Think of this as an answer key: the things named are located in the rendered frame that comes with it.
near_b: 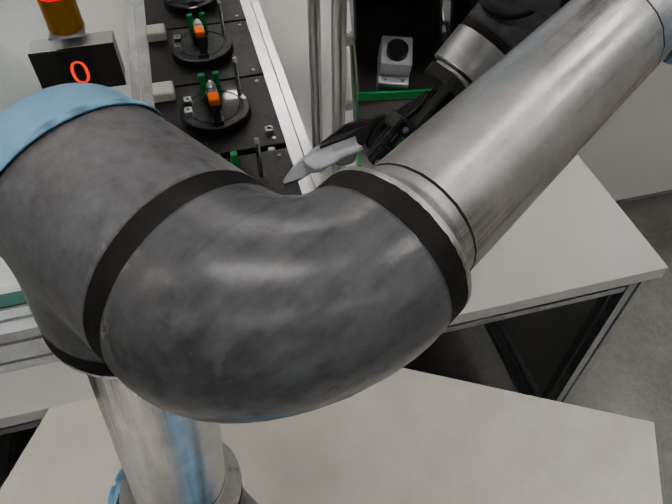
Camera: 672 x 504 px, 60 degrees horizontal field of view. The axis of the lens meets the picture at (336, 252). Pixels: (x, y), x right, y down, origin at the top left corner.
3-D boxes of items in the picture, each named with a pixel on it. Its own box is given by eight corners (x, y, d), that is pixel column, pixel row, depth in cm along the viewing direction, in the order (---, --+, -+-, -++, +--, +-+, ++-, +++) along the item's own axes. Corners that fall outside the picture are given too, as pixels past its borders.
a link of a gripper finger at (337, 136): (316, 133, 62) (396, 111, 62) (315, 131, 64) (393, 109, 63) (327, 175, 64) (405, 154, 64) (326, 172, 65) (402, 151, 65)
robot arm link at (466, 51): (451, 24, 62) (504, 74, 64) (422, 59, 63) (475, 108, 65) (471, 23, 55) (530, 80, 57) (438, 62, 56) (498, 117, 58)
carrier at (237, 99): (286, 150, 115) (282, 96, 106) (162, 171, 111) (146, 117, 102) (264, 82, 130) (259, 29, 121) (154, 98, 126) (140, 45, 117)
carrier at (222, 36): (264, 81, 130) (258, 28, 121) (154, 97, 127) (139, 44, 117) (247, 27, 146) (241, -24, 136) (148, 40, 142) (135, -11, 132)
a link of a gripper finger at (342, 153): (275, 166, 59) (363, 142, 58) (276, 155, 64) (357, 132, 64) (283, 195, 60) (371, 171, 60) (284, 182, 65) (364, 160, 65)
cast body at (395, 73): (405, 96, 86) (413, 69, 79) (375, 94, 86) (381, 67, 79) (407, 46, 88) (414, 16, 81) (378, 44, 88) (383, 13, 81)
